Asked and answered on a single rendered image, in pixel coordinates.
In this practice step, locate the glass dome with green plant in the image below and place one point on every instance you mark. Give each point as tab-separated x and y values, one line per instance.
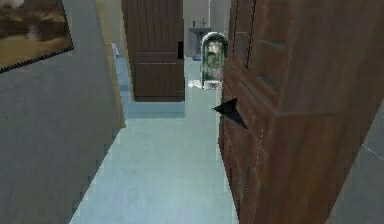
213	60

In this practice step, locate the dark brown wooden room door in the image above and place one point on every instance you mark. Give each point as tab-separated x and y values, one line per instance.
156	50

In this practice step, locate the grey pedestal sink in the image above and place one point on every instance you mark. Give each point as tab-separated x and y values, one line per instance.
199	36

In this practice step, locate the brown framed wall picture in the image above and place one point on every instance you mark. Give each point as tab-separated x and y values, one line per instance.
30	33

